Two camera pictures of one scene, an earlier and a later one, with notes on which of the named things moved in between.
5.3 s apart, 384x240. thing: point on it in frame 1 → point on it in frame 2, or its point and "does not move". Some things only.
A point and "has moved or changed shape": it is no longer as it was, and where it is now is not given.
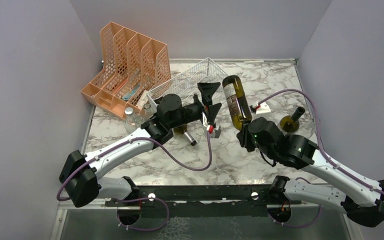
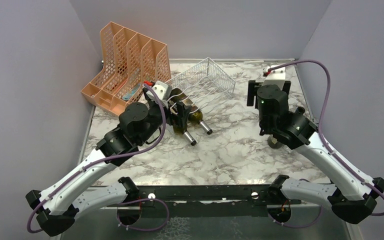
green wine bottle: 182,130 does not move
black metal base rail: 206,201 does not move
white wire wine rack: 185,84 does not move
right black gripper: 244,136 → 253,92
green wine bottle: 237,100 has moved or changed shape
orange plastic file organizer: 132,65 does not move
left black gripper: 207,91 → 180,119
